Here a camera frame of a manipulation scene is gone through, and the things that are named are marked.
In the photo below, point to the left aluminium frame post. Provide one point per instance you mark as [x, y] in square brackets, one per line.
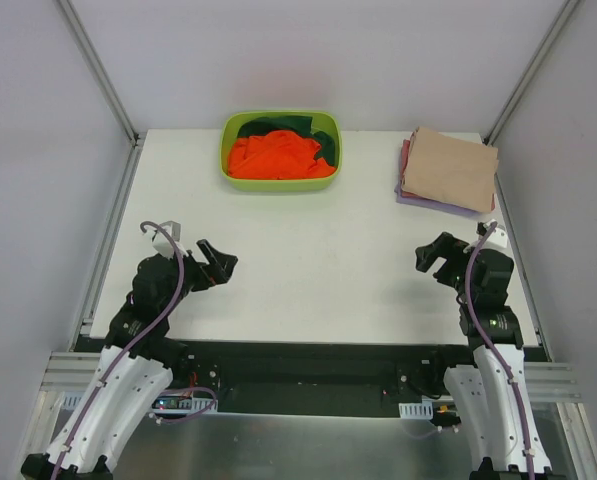
[94, 64]

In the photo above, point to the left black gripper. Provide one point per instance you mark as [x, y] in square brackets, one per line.
[204, 268]

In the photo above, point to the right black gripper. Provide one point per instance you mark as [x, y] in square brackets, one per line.
[445, 262]

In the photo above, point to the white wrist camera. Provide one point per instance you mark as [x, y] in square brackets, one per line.
[165, 239]
[492, 235]

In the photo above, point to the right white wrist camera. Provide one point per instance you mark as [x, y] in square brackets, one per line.
[492, 235]

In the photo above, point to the dark green t shirt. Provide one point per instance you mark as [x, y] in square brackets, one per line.
[298, 124]

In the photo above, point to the green plastic bin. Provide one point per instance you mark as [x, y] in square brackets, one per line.
[321, 120]

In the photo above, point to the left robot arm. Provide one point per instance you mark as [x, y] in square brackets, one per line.
[138, 363]

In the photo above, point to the orange t shirt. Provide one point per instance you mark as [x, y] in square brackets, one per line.
[280, 155]

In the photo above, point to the aluminium frame post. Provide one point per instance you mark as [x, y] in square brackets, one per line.
[554, 32]
[94, 64]

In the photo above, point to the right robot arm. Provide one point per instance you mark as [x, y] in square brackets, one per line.
[490, 394]

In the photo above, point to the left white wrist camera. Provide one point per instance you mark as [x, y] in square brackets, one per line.
[165, 239]

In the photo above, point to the front aluminium rail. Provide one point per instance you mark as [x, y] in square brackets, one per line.
[547, 382]

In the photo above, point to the beige folded t shirt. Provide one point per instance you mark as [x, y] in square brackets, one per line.
[450, 170]

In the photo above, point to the right white cable duct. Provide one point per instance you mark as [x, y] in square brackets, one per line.
[421, 411]

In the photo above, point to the right aluminium frame post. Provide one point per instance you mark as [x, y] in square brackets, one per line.
[554, 32]

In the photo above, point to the left white cable duct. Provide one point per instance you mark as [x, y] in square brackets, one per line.
[164, 405]

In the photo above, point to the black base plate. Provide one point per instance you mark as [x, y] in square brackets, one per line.
[336, 380]

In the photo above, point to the white cable duct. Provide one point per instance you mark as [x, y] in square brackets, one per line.
[164, 405]
[421, 411]

